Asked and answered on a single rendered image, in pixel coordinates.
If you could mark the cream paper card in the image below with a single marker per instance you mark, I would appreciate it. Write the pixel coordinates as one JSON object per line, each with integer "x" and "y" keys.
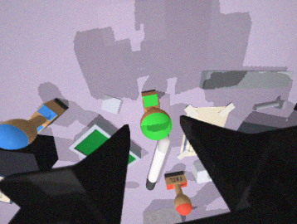
{"x": 212, "y": 115}

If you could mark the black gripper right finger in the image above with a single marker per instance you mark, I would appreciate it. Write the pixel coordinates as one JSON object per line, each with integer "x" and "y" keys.
{"x": 233, "y": 159}

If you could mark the wooden rubber stamp with red knob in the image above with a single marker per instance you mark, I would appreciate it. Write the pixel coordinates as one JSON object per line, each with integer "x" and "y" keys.
{"x": 176, "y": 181}

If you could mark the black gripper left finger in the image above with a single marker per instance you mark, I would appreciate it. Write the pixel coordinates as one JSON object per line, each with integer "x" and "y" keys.
{"x": 98, "y": 180}

